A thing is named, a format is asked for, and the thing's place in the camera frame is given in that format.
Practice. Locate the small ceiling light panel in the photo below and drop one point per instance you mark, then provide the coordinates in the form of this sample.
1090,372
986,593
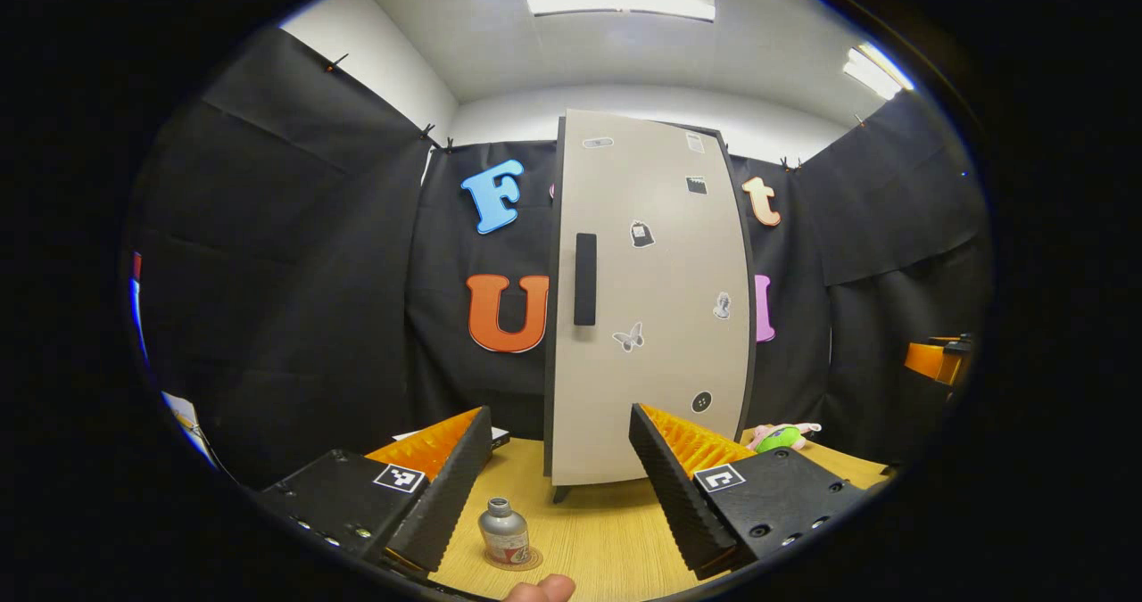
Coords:
876,71

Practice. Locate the black backdrop cloth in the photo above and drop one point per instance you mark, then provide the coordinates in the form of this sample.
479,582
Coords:
294,272

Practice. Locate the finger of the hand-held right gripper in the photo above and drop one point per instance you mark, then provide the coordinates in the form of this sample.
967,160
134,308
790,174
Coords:
932,361

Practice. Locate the grey bottle with red label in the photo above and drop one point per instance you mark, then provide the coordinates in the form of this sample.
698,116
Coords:
502,535

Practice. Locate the beige cabinet door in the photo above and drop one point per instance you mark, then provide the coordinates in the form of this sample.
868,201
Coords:
669,388

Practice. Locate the green and pink plush toy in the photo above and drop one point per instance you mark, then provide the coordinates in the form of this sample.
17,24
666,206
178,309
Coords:
778,438

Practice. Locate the round brown coaster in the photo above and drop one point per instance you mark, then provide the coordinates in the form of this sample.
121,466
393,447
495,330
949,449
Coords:
536,559

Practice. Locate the stack of books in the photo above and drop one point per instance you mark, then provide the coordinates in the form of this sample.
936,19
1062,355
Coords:
500,439

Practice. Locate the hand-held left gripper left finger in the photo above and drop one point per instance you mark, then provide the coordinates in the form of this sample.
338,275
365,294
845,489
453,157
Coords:
446,495

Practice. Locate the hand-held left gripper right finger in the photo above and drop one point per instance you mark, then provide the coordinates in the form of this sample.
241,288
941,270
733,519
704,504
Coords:
674,495

